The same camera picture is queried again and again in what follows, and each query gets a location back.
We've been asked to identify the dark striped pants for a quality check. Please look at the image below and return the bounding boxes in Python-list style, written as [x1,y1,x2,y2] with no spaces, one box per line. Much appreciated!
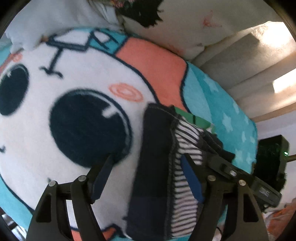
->
[126,103,235,240]

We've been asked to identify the cartoon fleece blanket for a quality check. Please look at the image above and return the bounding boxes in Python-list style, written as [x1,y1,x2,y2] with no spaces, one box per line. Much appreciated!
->
[1,28,257,239]

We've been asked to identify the floral white cushion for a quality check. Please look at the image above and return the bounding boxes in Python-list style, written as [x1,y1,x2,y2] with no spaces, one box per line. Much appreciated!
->
[111,1,280,60]

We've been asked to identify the grey plush pillow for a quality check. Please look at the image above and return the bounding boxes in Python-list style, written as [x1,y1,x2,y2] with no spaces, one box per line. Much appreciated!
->
[4,1,124,54]

